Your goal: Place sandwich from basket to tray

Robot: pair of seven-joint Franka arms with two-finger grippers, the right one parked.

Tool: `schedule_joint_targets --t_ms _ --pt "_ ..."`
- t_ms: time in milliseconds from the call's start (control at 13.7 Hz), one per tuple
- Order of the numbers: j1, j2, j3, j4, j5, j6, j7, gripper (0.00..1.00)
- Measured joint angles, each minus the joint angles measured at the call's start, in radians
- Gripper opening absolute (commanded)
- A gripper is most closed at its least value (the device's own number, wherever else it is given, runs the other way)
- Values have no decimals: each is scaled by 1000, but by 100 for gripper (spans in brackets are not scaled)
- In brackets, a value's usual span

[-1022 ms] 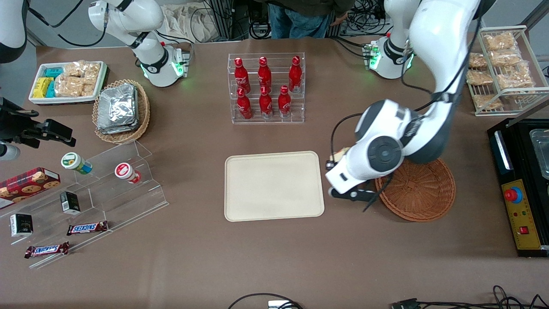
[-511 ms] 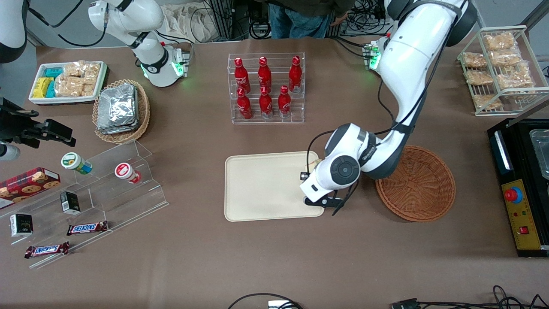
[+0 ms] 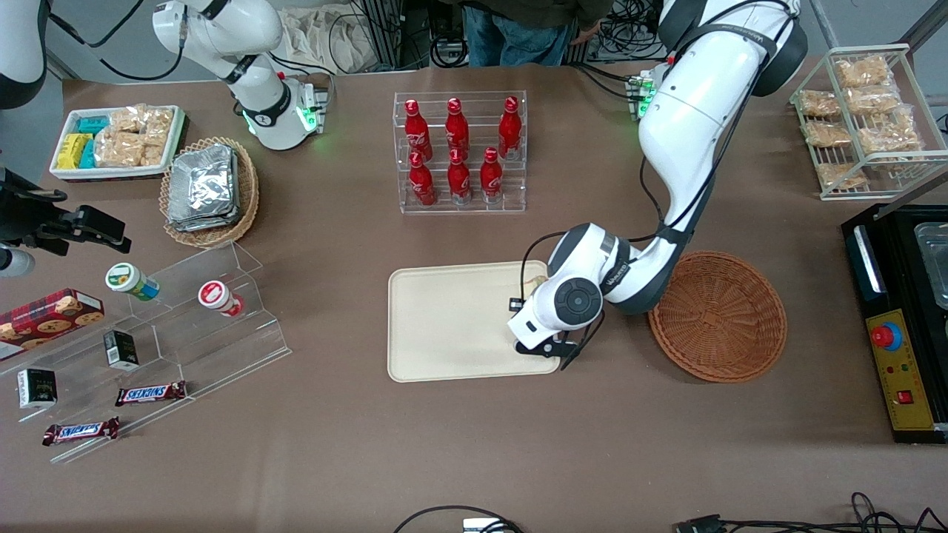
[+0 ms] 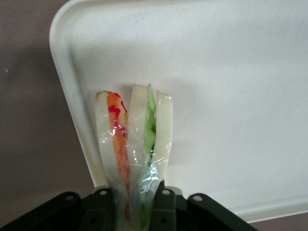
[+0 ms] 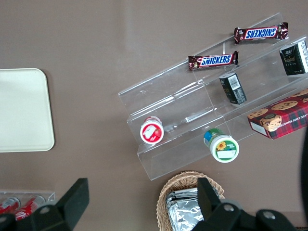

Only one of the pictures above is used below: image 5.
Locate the red lid yogurt cup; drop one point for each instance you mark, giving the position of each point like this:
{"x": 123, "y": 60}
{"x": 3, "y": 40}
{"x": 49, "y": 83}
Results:
{"x": 152, "y": 132}

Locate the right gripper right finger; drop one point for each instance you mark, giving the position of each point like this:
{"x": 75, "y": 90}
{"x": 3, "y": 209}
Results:
{"x": 208, "y": 197}

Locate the light tan wicker basket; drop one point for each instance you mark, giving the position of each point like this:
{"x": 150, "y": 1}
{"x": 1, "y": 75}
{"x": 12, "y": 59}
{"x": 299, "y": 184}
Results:
{"x": 163, "y": 199}

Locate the black drink carton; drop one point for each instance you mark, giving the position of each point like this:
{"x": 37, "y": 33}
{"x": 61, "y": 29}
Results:
{"x": 233, "y": 88}
{"x": 293, "y": 59}

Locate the red tartan cookie box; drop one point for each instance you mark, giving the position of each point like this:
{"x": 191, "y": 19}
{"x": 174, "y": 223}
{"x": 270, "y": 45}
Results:
{"x": 284, "y": 118}

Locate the Snickers chocolate bar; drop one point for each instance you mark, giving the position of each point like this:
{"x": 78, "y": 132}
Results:
{"x": 261, "y": 33}
{"x": 214, "y": 60}

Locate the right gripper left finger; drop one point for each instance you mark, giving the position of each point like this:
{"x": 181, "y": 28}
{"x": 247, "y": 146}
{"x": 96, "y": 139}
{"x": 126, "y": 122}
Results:
{"x": 72, "y": 199}

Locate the clear acrylic stepped shelf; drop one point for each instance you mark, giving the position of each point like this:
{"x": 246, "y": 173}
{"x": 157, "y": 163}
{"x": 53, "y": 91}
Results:
{"x": 168, "y": 101}

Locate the clear acrylic bottle rack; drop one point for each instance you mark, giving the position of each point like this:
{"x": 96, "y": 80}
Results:
{"x": 49, "y": 196}

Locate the silver foil packet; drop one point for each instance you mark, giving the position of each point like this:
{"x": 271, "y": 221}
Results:
{"x": 183, "y": 195}
{"x": 185, "y": 216}

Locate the cream plastic tray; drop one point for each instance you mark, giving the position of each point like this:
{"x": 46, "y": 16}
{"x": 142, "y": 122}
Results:
{"x": 24, "y": 108}

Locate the green lid sunflower cup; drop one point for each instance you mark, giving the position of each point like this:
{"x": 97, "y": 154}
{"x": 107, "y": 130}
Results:
{"x": 223, "y": 149}

